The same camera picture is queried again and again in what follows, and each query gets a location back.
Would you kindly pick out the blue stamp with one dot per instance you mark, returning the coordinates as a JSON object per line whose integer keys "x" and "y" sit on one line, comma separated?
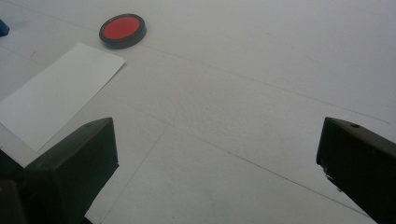
{"x": 3, "y": 28}

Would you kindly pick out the round red ink pad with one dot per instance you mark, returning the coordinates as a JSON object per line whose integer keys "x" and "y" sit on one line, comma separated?
{"x": 123, "y": 28}

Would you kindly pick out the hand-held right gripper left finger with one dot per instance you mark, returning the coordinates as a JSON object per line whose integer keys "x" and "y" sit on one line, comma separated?
{"x": 71, "y": 161}

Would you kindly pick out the white paper sheet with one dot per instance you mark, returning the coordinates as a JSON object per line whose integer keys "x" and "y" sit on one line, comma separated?
{"x": 56, "y": 93}

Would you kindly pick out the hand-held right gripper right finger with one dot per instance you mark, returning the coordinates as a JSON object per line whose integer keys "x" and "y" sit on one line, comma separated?
{"x": 361, "y": 161}

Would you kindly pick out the white table covering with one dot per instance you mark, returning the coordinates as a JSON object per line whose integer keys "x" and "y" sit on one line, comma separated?
{"x": 249, "y": 77}

